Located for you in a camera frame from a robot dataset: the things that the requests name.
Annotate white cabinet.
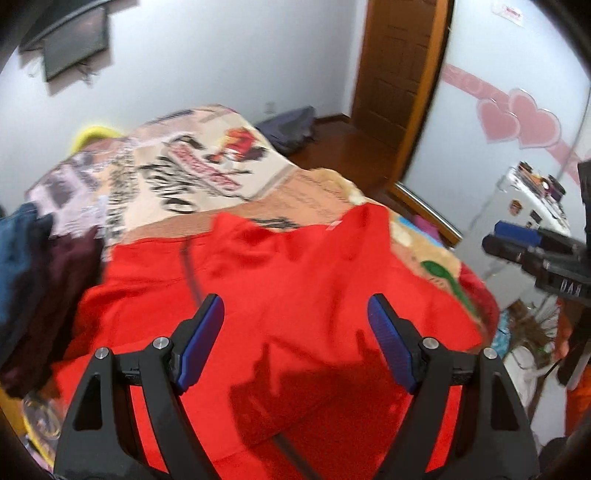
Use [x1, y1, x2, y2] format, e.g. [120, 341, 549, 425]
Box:
[459, 164, 573, 310]

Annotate clutter of small items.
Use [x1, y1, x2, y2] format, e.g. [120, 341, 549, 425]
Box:
[516, 161, 568, 200]

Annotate straw broom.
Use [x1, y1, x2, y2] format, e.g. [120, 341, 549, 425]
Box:
[503, 300, 561, 365]

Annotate television cables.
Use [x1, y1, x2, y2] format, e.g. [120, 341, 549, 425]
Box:
[76, 59, 100, 88]

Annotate wooden door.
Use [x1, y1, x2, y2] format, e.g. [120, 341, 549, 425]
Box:
[351, 0, 439, 151]

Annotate dark blue maroon clothes pile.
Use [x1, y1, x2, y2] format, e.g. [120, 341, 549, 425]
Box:
[0, 222, 105, 398]

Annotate white and red sticker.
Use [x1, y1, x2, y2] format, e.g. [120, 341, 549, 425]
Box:
[492, 2, 525, 26]

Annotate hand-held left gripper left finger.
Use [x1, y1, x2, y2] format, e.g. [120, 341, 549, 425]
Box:
[54, 294, 225, 480]

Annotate wooden door frame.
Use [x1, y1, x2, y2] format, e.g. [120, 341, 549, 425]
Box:
[397, 0, 455, 185]

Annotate yellow plastic object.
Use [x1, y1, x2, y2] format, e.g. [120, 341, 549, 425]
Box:
[74, 124, 123, 153]

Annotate wall-mounted black television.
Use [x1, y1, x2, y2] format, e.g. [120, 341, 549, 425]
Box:
[42, 7, 112, 84]

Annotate grey bag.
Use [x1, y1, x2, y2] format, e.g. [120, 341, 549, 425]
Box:
[254, 106, 317, 155]

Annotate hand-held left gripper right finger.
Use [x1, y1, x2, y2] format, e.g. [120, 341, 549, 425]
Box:
[368, 293, 541, 480]

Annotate pink heart wall decal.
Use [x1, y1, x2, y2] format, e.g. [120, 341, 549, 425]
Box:
[442, 64, 587, 167]

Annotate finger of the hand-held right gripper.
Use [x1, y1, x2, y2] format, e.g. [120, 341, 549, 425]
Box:
[493, 220, 580, 254]
[482, 234, 539, 273]

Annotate printed blanket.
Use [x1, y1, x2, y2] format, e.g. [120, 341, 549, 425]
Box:
[25, 105, 502, 352]

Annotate folded blue garment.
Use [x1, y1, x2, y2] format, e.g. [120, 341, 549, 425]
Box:
[0, 203, 51, 352]

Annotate red garment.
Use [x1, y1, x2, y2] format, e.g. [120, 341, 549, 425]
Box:
[51, 203, 497, 480]

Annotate white sliding wardrobe door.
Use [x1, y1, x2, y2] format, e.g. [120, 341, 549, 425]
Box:
[406, 0, 591, 259]

